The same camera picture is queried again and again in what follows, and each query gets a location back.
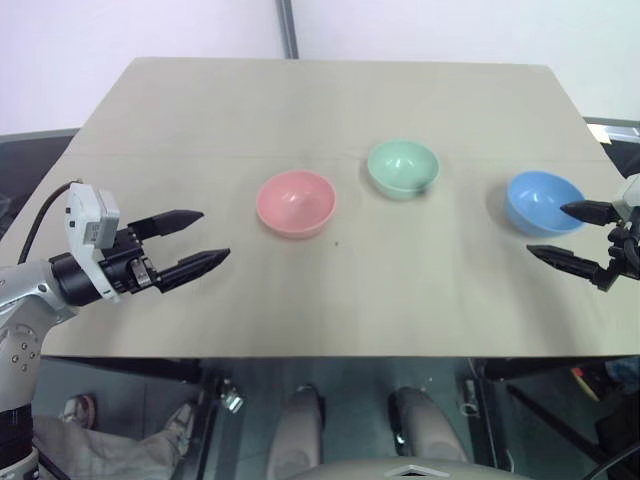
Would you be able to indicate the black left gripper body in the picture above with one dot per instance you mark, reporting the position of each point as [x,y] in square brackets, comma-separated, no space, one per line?
[122,267]

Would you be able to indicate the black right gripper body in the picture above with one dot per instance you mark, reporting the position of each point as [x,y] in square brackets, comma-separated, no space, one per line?
[627,250]

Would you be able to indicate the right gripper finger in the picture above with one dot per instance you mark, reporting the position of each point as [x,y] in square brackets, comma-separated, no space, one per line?
[595,211]
[575,262]

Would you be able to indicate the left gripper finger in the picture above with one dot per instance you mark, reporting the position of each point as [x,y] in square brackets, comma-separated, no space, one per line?
[167,222]
[192,265]

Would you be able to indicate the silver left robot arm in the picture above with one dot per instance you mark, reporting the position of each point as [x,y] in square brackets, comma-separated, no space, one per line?
[22,295]

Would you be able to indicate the blue plastic bowl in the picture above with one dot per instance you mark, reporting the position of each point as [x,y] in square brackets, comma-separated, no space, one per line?
[537,200]

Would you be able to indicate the red plastic bowl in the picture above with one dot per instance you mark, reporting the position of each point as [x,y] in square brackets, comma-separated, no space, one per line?
[295,205]

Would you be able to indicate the beige table cover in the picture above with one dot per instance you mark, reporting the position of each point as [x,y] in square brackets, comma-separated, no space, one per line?
[320,300]

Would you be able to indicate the metal table leg with caster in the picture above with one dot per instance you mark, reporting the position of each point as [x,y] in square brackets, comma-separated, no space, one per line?
[222,400]
[482,415]

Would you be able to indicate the person's light shoe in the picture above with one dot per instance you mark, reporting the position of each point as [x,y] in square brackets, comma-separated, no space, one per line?
[79,410]
[181,425]

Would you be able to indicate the person's grey trousers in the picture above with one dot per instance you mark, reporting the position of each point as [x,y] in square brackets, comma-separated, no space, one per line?
[100,452]

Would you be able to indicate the green plastic bowl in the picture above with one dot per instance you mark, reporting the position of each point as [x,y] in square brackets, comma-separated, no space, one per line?
[402,167]

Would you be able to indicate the grey robot torso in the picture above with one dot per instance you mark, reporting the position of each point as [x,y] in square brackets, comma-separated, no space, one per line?
[400,472]

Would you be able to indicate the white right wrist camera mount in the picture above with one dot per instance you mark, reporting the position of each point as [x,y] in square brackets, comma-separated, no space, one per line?
[631,197]

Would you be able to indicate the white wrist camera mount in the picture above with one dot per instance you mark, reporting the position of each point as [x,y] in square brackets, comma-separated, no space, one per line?
[82,220]
[631,197]

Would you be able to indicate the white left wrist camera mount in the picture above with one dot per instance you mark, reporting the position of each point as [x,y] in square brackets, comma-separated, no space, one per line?
[82,220]

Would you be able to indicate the grey vertical post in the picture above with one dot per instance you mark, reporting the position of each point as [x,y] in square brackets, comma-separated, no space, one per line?
[287,27]

